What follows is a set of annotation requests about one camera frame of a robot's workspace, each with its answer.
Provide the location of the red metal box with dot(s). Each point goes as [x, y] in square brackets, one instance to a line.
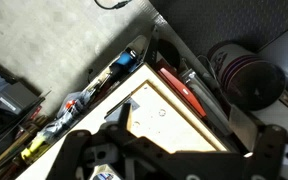
[180, 88]

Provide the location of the grey metal case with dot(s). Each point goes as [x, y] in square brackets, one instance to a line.
[204, 93]

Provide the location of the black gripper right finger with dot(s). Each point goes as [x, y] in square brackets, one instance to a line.
[270, 156]

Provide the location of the small red tool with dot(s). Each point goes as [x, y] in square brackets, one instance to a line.
[70, 105]

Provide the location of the black case with white label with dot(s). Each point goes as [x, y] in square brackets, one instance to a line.
[20, 95]

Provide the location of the wooden cutting board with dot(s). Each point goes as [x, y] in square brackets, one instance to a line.
[170, 126]

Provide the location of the blue cylindrical tool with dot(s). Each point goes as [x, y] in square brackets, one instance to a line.
[125, 59]

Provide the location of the yellow grip tool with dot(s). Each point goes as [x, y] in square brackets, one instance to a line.
[34, 146]

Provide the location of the white purple striped trash can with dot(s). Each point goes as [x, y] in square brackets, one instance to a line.
[244, 66]

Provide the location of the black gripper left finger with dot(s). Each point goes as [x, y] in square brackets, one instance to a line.
[68, 156]

